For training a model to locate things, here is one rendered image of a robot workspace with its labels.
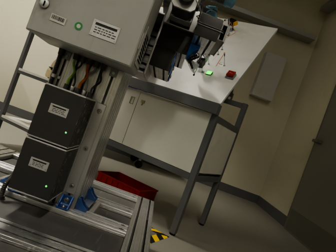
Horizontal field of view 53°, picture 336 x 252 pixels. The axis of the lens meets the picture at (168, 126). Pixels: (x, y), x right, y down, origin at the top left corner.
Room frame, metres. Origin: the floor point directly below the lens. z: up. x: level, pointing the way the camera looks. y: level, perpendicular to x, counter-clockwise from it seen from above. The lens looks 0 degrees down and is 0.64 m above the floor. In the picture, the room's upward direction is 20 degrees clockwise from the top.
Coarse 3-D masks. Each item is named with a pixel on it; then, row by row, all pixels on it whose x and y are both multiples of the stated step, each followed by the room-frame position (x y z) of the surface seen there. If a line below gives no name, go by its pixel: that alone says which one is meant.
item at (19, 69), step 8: (24, 48) 2.86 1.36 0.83; (24, 56) 2.87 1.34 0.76; (16, 72) 2.85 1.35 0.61; (24, 72) 2.82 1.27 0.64; (32, 72) 2.77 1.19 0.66; (16, 80) 2.87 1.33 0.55; (40, 80) 2.73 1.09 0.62; (8, 88) 2.86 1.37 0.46; (8, 96) 2.85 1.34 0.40; (8, 104) 2.88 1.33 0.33; (0, 112) 2.86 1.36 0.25; (0, 120) 2.86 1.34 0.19; (8, 120) 2.81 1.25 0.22; (16, 120) 2.81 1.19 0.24; (24, 120) 2.98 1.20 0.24; (24, 128) 2.72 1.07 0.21
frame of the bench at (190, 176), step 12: (216, 120) 2.12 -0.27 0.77; (108, 144) 2.41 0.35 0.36; (120, 144) 2.37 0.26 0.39; (204, 144) 2.11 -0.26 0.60; (144, 156) 2.27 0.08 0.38; (204, 156) 2.14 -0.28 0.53; (228, 156) 2.62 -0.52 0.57; (168, 168) 2.19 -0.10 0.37; (192, 168) 2.12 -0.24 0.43; (192, 180) 2.11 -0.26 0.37; (204, 180) 2.29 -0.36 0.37; (216, 180) 2.54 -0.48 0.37; (180, 204) 2.12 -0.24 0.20; (180, 216) 2.11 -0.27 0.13; (204, 216) 2.61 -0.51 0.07
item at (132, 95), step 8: (128, 88) 2.41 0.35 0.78; (128, 96) 2.40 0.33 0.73; (136, 96) 2.38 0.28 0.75; (128, 104) 2.39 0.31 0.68; (120, 112) 2.41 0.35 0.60; (128, 112) 2.38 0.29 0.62; (120, 120) 2.40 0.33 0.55; (128, 120) 2.37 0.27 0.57; (112, 128) 2.42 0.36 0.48; (120, 128) 2.39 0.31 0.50; (112, 136) 2.41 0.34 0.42; (120, 136) 2.38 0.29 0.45
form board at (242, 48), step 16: (240, 32) 2.68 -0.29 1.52; (256, 32) 2.65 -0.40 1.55; (272, 32) 2.63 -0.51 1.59; (224, 48) 2.53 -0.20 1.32; (240, 48) 2.51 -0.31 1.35; (256, 48) 2.49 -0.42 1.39; (208, 64) 2.40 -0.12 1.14; (224, 64) 2.38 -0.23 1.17; (240, 64) 2.36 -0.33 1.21; (160, 80) 2.31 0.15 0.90; (176, 80) 2.29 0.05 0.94; (192, 80) 2.28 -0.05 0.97; (208, 80) 2.26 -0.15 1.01; (224, 80) 2.24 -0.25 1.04; (208, 96) 2.14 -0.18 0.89; (224, 96) 2.12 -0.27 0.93
